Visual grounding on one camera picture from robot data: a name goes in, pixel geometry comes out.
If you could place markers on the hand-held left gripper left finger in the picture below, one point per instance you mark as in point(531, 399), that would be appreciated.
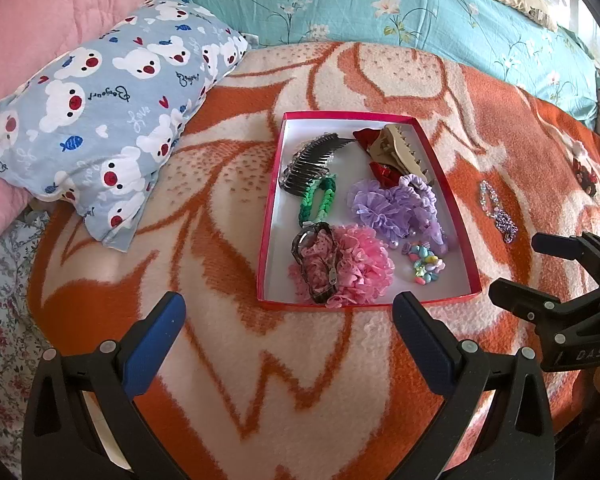
point(155, 342)

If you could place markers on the bear print pillow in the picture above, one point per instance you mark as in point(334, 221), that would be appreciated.
point(110, 110)

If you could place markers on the red velvet bow hair clip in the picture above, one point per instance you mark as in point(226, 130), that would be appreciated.
point(386, 174)

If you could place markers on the pink quilt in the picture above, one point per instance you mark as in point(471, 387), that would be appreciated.
point(40, 5)

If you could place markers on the orange and cream blanket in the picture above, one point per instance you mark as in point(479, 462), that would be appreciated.
point(205, 235)

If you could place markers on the pink chiffon scrunchie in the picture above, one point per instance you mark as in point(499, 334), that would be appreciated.
point(365, 265)

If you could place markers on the beige claw hair clip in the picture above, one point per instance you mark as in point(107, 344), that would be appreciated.
point(390, 147)

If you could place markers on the floral bed sheet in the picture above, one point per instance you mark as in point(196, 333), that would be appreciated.
point(5, 320)

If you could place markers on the purple chiffon scrunchie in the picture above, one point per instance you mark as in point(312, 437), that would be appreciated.
point(377, 207)

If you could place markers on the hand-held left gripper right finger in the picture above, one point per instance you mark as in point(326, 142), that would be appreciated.
point(425, 345)

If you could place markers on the lavender ruffled scrunchie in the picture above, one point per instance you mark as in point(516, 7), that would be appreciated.
point(427, 205)

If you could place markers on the red jewelry box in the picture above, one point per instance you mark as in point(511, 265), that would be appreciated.
point(285, 240)

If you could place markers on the black hair comb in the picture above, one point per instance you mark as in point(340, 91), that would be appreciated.
point(307, 170)

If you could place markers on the teal floral pillow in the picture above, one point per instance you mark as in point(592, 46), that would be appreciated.
point(355, 5)

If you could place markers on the dark clear claw clip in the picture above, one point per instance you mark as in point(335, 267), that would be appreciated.
point(330, 260)

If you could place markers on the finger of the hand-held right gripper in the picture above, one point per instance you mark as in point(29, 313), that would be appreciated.
point(530, 302)
point(555, 244)

